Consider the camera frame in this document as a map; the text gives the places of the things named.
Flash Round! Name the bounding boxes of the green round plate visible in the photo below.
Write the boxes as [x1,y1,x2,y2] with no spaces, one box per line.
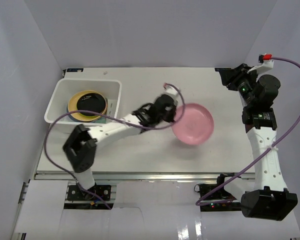
[79,112,102,119]

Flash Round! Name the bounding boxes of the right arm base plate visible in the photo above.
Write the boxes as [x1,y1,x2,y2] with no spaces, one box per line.
[193,183,241,212]

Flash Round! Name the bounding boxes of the pink round plate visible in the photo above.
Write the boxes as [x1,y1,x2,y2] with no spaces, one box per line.
[171,103,214,146]

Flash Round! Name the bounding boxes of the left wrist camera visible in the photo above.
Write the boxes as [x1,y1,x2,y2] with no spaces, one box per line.
[163,83,180,98]

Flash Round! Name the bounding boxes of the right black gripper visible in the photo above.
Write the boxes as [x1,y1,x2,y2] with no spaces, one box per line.
[219,64,260,107]

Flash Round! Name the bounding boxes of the white plastic bin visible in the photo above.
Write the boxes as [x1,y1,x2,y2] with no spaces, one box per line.
[44,79,122,134]

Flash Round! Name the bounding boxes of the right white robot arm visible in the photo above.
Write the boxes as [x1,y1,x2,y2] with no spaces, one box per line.
[215,63,298,221]

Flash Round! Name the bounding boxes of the black round plate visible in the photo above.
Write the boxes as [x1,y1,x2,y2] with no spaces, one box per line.
[76,92,107,113]

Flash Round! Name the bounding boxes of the beige round plate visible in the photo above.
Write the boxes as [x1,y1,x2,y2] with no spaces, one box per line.
[67,90,108,123]

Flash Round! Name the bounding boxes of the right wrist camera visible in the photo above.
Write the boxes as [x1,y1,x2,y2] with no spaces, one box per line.
[247,53,274,75]

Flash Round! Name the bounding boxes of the blue round plate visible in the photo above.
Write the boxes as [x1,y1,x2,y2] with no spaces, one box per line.
[66,104,81,123]

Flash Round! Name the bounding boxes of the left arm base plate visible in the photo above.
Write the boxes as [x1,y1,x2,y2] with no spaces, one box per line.
[64,184,114,210]

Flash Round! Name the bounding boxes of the teal rectangular ceramic plate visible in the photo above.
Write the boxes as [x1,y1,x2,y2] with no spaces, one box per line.
[69,99,116,125]

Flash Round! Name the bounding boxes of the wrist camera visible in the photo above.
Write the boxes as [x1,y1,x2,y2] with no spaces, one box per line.
[247,53,274,75]
[163,83,180,98]

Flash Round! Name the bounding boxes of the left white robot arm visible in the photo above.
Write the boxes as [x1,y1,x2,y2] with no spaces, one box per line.
[62,93,178,200]

